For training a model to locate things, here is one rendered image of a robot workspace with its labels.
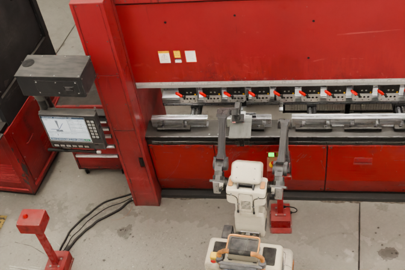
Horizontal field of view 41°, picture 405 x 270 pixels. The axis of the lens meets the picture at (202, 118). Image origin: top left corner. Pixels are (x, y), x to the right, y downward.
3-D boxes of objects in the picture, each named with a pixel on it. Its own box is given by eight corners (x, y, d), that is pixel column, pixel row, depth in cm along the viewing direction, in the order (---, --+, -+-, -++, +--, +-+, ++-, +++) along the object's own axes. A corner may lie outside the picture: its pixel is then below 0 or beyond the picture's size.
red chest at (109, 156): (81, 178, 568) (52, 108, 499) (93, 143, 604) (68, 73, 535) (127, 178, 560) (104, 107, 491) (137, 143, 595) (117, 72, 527)
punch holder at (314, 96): (301, 102, 441) (301, 86, 430) (301, 94, 447) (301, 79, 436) (320, 101, 438) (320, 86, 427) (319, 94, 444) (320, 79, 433)
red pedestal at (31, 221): (45, 281, 483) (11, 227, 426) (53, 257, 500) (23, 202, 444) (66, 282, 479) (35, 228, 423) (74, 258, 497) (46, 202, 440)
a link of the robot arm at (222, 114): (214, 108, 387) (228, 109, 384) (219, 107, 400) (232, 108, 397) (212, 170, 392) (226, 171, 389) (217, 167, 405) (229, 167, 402)
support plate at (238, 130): (228, 138, 446) (228, 137, 446) (231, 116, 465) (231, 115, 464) (250, 138, 443) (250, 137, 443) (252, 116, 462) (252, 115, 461)
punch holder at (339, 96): (326, 101, 438) (327, 85, 426) (325, 94, 444) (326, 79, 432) (345, 101, 435) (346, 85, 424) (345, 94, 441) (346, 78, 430)
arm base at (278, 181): (269, 187, 377) (286, 188, 375) (270, 175, 378) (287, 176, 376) (270, 187, 386) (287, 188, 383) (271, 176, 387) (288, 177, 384)
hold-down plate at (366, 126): (344, 131, 453) (344, 128, 451) (343, 126, 457) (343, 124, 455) (381, 131, 448) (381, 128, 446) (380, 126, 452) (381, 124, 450)
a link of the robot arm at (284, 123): (277, 113, 395) (291, 114, 392) (278, 120, 407) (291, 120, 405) (272, 173, 380) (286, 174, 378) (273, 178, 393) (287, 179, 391)
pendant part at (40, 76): (49, 156, 439) (12, 75, 381) (59, 135, 457) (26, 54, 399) (108, 160, 429) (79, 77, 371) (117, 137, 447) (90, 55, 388)
